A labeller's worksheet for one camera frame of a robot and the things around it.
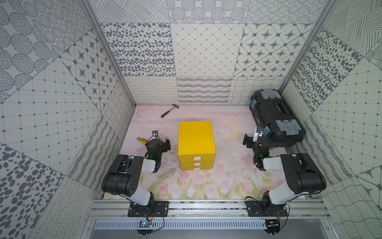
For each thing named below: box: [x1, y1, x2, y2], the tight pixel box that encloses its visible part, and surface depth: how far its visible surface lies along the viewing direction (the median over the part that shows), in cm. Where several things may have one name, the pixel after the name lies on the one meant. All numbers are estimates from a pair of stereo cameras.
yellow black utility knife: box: [136, 136, 149, 145], surface depth 100 cm
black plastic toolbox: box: [249, 89, 306, 148], surface depth 94 cm
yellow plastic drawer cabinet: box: [178, 120, 216, 171], surface depth 76 cm
